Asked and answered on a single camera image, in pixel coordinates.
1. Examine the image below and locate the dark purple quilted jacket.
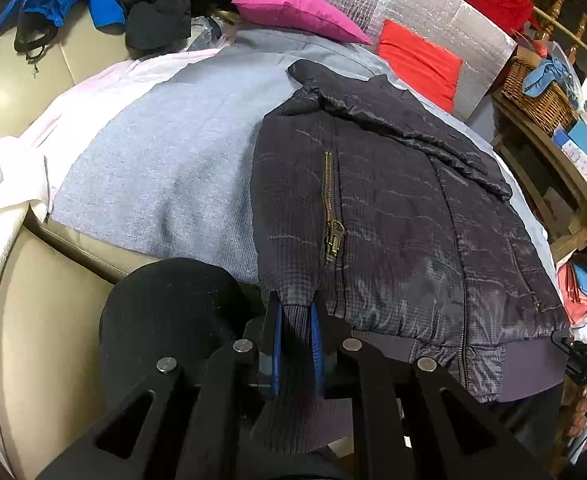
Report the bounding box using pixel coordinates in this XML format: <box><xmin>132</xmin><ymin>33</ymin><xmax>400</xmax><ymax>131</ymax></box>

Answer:
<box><xmin>251</xmin><ymin>60</ymin><xmax>568</xmax><ymax>454</ymax></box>

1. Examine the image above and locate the pink bag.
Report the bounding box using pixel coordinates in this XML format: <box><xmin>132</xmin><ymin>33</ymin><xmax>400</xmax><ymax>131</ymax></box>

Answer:
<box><xmin>557</xmin><ymin>261</ymin><xmax>587</xmax><ymax>327</ymax></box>

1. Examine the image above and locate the beige leather sofa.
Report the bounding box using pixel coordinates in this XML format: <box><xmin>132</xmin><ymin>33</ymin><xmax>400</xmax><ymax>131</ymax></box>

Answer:
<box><xmin>0</xmin><ymin>6</ymin><xmax>152</xmax><ymax>479</ymax></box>

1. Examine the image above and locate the wooden shelf table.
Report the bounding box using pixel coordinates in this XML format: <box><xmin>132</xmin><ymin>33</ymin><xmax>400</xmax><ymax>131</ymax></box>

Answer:
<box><xmin>491</xmin><ymin>90</ymin><xmax>587</xmax><ymax>263</ymax></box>

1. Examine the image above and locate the white patterned box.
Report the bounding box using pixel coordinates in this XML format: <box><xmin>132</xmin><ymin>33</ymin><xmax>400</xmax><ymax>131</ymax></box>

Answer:
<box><xmin>551</xmin><ymin>126</ymin><xmax>587</xmax><ymax>183</ymax></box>

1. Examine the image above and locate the grey fleece blanket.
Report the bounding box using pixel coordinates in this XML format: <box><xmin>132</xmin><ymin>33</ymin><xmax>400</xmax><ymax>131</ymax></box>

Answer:
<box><xmin>47</xmin><ymin>27</ymin><xmax>559</xmax><ymax>286</ymax></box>

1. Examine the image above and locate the wicker basket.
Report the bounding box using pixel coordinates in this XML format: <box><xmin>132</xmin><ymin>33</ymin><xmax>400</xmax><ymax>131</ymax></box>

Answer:
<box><xmin>501</xmin><ymin>56</ymin><xmax>579</xmax><ymax>133</ymax></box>

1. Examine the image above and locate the light blue cloth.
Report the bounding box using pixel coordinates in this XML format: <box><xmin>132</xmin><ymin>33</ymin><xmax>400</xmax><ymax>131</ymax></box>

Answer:
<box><xmin>521</xmin><ymin>58</ymin><xmax>571</xmax><ymax>98</ymax></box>

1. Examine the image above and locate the white cloth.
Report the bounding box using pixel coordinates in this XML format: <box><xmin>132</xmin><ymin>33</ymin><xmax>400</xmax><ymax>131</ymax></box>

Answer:
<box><xmin>0</xmin><ymin>48</ymin><xmax>221</xmax><ymax>219</ymax></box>

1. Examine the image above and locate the red cushion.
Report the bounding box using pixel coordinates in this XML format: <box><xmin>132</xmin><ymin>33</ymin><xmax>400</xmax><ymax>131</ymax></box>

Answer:
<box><xmin>377</xmin><ymin>20</ymin><xmax>463</xmax><ymax>113</ymax></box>

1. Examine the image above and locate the silver foil insulation panel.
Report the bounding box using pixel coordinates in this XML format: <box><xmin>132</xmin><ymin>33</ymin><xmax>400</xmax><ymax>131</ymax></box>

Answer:
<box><xmin>325</xmin><ymin>0</ymin><xmax>516</xmax><ymax>120</ymax></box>

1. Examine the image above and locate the pink cushion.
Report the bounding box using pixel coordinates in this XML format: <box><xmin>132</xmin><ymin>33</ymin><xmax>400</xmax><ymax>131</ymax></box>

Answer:
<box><xmin>233</xmin><ymin>0</ymin><xmax>371</xmax><ymax>44</ymax></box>

